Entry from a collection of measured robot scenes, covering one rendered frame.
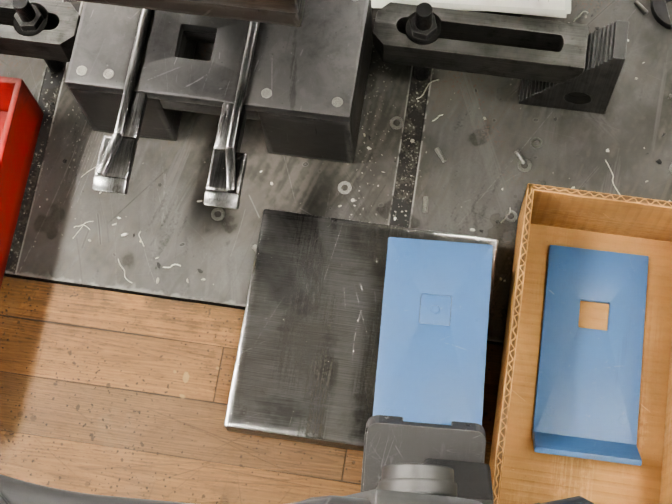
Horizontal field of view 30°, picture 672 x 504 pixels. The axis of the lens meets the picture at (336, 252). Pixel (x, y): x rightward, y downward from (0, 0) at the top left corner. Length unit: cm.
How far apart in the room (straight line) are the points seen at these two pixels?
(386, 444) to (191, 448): 23
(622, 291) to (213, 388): 30
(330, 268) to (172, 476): 18
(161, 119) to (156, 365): 18
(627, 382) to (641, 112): 21
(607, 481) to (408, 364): 16
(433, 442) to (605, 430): 22
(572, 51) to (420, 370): 25
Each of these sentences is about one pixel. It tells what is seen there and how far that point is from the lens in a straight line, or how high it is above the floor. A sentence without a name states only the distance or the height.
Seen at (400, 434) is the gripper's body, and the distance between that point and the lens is 69.
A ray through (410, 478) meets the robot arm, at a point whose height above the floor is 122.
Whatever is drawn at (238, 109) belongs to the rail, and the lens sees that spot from 86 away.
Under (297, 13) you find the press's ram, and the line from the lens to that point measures 74.
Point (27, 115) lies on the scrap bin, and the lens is 95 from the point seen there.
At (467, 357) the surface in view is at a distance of 82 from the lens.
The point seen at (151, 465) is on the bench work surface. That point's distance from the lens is 89.
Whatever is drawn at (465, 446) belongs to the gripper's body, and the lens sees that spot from 69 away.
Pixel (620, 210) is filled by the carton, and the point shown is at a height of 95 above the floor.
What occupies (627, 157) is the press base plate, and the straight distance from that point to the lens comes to 95.
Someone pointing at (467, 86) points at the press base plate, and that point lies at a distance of 96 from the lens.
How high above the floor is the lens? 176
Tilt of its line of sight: 72 degrees down
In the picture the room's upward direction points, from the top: 8 degrees counter-clockwise
